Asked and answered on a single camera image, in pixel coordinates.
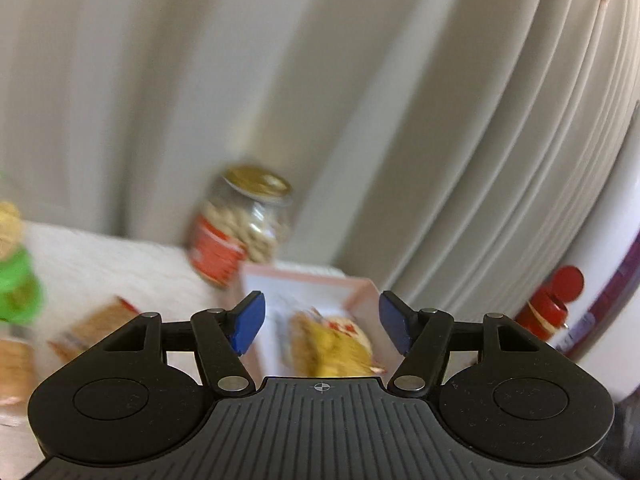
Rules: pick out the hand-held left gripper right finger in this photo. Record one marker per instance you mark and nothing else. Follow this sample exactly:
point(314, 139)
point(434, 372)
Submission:
point(395, 322)

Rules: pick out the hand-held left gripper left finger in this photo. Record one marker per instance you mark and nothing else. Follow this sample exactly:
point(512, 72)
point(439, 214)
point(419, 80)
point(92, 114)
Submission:
point(247, 322)

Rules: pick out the pink cardboard box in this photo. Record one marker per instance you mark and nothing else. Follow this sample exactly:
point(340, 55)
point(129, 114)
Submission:
point(300, 287)

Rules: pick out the yellow snack packet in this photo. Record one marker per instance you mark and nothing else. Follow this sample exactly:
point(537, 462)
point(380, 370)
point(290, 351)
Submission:
point(330, 355)

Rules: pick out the red-edged brown biscuit packet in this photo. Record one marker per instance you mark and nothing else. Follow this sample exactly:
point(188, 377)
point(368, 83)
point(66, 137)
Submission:
point(95, 327)

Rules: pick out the glass peanut jar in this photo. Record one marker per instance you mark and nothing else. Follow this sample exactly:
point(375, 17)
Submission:
point(240, 230)

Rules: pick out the red lidded container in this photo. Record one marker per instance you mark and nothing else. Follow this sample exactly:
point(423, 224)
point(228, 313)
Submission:
point(547, 305)

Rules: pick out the white lace tablecloth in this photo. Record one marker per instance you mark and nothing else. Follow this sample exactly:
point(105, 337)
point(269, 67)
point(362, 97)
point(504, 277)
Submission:
point(100, 270)

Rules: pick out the white and purple object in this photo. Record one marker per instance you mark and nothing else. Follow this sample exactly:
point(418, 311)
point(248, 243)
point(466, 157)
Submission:
point(607, 280)

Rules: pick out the green candy dispenser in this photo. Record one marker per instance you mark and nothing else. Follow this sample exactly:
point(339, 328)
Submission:
point(17, 285)

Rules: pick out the brown pastry packet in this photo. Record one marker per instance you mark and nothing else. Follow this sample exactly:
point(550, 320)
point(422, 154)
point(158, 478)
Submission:
point(15, 370)

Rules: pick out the beige curtain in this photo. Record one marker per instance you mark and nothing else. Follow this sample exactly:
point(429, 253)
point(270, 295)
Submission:
point(350, 85)

